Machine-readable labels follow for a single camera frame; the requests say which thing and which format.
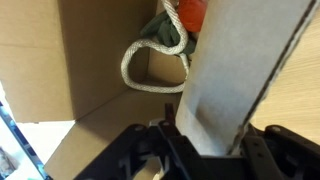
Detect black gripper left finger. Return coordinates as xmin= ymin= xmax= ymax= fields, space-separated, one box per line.
xmin=73 ymin=103 xmax=201 ymax=180

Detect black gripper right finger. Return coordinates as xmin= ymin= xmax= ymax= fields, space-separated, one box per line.
xmin=239 ymin=123 xmax=320 ymax=180

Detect brown cardboard box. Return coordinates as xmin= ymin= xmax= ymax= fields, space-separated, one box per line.
xmin=0 ymin=0 xmax=320 ymax=180

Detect white rope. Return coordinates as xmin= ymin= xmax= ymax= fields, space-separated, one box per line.
xmin=120 ymin=0 xmax=191 ymax=95

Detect red turnip plushie green leaves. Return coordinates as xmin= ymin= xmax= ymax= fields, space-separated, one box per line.
xmin=139 ymin=0 xmax=208 ymax=56

